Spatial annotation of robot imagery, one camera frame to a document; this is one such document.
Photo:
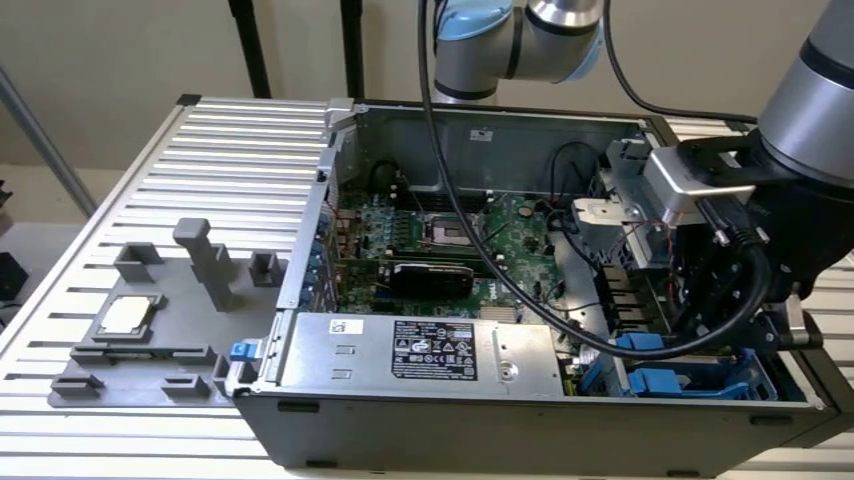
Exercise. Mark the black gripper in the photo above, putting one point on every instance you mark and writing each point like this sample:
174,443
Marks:
768,235

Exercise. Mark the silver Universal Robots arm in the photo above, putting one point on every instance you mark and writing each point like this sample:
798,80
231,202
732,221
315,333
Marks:
801,100

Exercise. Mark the blue plastic disk caddy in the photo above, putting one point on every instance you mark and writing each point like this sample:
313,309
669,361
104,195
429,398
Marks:
657,385

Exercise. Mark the green motherboard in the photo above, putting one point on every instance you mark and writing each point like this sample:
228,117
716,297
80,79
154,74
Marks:
514,250

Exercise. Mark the CPU socket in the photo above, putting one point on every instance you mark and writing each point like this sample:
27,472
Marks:
442,230

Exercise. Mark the installed RAM sticks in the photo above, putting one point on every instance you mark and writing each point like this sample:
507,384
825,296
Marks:
434,200

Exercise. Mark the black graphics card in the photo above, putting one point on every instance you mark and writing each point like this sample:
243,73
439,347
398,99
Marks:
430,280

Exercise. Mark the open black PC case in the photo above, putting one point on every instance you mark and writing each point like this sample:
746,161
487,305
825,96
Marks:
467,430

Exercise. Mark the silver power supply unit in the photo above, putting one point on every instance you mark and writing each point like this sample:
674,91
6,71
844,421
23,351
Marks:
374,350

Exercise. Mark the black stand pole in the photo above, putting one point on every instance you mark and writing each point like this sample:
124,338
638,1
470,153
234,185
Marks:
353,45
254,45

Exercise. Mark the blue case latch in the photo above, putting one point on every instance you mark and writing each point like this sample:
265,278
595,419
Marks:
243,350

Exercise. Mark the grey parts rack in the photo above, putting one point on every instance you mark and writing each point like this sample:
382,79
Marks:
187,325

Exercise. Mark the silver CPU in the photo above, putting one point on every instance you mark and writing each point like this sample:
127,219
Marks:
130,317

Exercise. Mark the slanted silver pole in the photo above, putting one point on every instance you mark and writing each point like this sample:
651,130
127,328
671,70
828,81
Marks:
40,135

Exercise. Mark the black box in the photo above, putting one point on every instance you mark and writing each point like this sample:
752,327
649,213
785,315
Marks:
10,275

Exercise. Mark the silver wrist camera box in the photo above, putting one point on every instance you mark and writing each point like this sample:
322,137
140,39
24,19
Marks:
688,185

